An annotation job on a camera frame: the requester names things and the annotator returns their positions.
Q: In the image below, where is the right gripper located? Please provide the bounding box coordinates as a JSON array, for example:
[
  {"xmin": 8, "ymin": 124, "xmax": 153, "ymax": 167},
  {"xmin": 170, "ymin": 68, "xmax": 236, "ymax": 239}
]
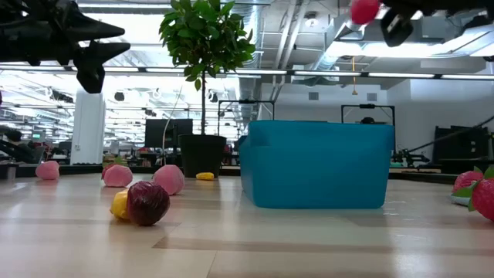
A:
[{"xmin": 380, "ymin": 0, "xmax": 494, "ymax": 49}]

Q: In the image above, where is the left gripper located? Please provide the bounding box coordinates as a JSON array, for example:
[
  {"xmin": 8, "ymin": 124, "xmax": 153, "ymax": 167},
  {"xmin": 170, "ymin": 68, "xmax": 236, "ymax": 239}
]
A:
[{"xmin": 19, "ymin": 0, "xmax": 131, "ymax": 94}]

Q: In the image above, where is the pink toy peach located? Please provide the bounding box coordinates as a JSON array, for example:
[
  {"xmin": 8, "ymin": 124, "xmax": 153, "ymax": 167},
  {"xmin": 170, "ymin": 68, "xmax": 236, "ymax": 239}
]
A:
[
  {"xmin": 35, "ymin": 160, "xmax": 61, "ymax": 181},
  {"xmin": 151, "ymin": 164, "xmax": 186, "ymax": 196},
  {"xmin": 103, "ymin": 164, "xmax": 134, "ymax": 188}
]

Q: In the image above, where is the dark red toy cherry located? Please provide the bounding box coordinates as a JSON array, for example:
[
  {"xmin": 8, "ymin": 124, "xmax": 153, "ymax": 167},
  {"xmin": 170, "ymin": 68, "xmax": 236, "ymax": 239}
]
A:
[{"xmin": 126, "ymin": 180, "xmax": 171, "ymax": 227}]

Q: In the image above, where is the blue plastic tupperware container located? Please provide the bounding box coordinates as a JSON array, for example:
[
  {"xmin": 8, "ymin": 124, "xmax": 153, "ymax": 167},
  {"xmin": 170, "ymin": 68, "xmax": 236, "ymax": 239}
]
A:
[{"xmin": 238, "ymin": 119, "xmax": 396, "ymax": 210}]

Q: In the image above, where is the white pillar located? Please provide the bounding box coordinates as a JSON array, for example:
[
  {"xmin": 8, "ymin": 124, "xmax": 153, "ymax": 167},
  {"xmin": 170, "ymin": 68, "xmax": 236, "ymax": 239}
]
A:
[{"xmin": 70, "ymin": 89, "xmax": 107, "ymax": 166}]

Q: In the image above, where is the long ceiling light bar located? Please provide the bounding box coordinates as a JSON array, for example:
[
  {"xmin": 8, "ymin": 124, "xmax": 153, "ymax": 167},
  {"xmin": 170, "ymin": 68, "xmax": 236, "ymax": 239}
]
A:
[{"xmin": 0, "ymin": 64, "xmax": 494, "ymax": 80}]

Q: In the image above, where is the black background computer monitor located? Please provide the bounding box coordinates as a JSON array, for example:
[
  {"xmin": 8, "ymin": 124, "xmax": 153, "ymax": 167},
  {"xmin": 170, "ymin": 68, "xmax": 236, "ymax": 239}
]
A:
[{"xmin": 144, "ymin": 118, "xmax": 194, "ymax": 149}]

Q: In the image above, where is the black cabinet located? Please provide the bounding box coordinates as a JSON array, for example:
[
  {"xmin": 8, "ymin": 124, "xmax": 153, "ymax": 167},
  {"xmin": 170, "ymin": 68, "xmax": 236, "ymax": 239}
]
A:
[{"xmin": 431, "ymin": 125, "xmax": 491, "ymax": 163}]

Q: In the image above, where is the potted green leafy plant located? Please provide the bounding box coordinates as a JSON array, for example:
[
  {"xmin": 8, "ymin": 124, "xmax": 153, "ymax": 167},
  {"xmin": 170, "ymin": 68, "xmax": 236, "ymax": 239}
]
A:
[{"xmin": 158, "ymin": 0, "xmax": 257, "ymax": 179}]

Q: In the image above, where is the yellow hanging cord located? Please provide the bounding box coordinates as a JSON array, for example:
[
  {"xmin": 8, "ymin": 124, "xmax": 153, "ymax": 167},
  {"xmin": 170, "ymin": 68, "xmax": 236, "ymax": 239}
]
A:
[{"xmin": 350, "ymin": 56, "xmax": 358, "ymax": 97}]

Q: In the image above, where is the black metal stand frame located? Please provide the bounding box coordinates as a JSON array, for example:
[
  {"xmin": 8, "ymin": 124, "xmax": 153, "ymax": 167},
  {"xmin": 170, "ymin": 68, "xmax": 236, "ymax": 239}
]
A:
[
  {"xmin": 340, "ymin": 103, "xmax": 396, "ymax": 134},
  {"xmin": 217, "ymin": 99, "xmax": 276, "ymax": 136}
]

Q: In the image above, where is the black aluminium table frame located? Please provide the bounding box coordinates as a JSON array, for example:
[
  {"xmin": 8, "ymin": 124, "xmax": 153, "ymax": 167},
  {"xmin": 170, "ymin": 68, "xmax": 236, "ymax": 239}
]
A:
[{"xmin": 0, "ymin": 161, "xmax": 494, "ymax": 185}]

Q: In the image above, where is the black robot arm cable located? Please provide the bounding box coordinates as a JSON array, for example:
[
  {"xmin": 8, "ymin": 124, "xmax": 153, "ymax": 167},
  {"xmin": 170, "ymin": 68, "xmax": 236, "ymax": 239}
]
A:
[{"xmin": 407, "ymin": 114, "xmax": 494, "ymax": 154}]

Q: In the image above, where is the silver corrugated duct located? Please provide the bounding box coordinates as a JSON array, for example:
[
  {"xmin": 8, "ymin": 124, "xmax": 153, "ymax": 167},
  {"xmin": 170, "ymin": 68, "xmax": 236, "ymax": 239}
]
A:
[{"xmin": 238, "ymin": 75, "xmax": 264, "ymax": 128}]

